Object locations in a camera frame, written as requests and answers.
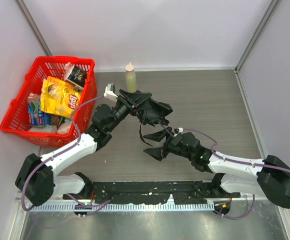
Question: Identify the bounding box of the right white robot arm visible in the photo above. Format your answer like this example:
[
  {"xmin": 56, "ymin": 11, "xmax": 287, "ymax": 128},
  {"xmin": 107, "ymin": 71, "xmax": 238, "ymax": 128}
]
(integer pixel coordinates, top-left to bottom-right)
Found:
[{"xmin": 143, "ymin": 128, "xmax": 290, "ymax": 209}]

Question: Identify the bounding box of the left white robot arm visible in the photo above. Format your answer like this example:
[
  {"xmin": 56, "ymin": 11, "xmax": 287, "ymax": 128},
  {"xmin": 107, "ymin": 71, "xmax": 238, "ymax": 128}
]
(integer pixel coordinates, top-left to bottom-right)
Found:
[{"xmin": 15, "ymin": 86, "xmax": 152, "ymax": 212}]

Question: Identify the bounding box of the pale green squeeze bottle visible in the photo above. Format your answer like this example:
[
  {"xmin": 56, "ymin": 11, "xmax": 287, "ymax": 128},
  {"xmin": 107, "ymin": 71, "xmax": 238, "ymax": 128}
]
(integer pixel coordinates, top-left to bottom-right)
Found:
[{"xmin": 125, "ymin": 62, "xmax": 137, "ymax": 93}]

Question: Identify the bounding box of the black and white snack box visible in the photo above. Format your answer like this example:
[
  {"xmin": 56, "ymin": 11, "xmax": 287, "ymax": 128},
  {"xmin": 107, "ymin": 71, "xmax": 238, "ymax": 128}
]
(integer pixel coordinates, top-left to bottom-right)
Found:
[{"xmin": 63, "ymin": 64, "xmax": 87, "ymax": 91}]

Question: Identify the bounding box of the white plastic bag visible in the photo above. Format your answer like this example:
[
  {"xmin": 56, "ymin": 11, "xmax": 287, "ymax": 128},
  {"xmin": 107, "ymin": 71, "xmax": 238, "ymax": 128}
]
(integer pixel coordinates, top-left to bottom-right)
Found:
[{"xmin": 28, "ymin": 121, "xmax": 72, "ymax": 135}]

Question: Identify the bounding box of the yellow Lays chip bag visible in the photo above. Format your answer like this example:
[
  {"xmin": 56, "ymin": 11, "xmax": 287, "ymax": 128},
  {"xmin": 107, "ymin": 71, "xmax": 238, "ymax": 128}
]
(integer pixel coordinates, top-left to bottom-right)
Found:
[{"xmin": 40, "ymin": 76, "xmax": 81, "ymax": 118}]

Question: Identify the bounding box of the red plastic shopping basket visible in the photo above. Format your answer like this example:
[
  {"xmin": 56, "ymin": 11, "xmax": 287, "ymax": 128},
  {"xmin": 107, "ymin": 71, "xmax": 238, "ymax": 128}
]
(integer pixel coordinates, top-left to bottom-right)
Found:
[{"xmin": 0, "ymin": 56, "xmax": 97, "ymax": 147}]

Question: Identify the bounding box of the blue snack package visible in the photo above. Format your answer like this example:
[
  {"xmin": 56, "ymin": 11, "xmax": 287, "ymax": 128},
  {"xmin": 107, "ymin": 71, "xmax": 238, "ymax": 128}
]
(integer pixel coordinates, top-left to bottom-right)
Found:
[{"xmin": 27, "ymin": 101, "xmax": 50, "ymax": 127}]

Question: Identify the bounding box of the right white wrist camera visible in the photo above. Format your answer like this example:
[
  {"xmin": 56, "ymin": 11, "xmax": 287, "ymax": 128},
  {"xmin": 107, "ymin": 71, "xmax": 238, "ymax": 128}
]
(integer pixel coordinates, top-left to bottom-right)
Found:
[{"xmin": 174, "ymin": 127, "xmax": 184, "ymax": 136}]

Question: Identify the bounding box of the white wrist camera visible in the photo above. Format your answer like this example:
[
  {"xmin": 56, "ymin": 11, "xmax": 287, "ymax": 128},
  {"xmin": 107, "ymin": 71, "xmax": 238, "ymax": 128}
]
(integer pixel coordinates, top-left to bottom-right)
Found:
[
  {"xmin": 174, "ymin": 127, "xmax": 184, "ymax": 136},
  {"xmin": 103, "ymin": 83, "xmax": 118, "ymax": 102}
]

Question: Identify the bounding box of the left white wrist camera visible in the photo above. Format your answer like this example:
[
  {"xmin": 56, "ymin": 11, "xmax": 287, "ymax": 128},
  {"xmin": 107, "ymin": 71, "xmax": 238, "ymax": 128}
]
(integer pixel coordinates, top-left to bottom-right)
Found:
[{"xmin": 103, "ymin": 83, "xmax": 118, "ymax": 102}]

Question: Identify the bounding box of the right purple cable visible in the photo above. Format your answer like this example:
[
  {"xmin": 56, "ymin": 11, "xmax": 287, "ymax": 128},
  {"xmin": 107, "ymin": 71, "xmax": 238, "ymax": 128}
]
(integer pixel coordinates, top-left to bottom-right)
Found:
[{"xmin": 182, "ymin": 128, "xmax": 290, "ymax": 221}]

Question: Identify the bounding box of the purple cable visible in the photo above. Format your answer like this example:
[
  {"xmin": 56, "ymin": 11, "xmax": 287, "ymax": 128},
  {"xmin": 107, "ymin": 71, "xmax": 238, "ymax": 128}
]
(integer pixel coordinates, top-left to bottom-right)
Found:
[
  {"xmin": 182, "ymin": 128, "xmax": 290, "ymax": 221},
  {"xmin": 21, "ymin": 96, "xmax": 113, "ymax": 221}
]

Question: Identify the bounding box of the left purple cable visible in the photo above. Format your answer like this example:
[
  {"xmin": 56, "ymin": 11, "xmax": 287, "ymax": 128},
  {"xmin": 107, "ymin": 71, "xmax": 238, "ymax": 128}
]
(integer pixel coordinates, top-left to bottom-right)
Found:
[{"xmin": 21, "ymin": 96, "xmax": 113, "ymax": 221}]

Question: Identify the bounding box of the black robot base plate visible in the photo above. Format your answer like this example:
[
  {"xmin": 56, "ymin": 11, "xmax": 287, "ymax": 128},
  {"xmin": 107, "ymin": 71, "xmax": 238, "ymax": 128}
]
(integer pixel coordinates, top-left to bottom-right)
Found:
[{"xmin": 72, "ymin": 181, "xmax": 241, "ymax": 205}]

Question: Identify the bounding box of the white slotted cable duct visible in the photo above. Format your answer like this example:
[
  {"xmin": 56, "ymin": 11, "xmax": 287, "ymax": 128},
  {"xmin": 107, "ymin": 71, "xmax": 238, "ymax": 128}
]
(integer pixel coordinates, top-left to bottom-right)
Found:
[{"xmin": 32, "ymin": 201, "xmax": 215, "ymax": 212}]

